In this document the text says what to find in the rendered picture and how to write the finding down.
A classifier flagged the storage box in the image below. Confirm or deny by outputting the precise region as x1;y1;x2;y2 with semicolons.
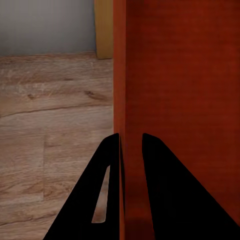
113;0;240;240

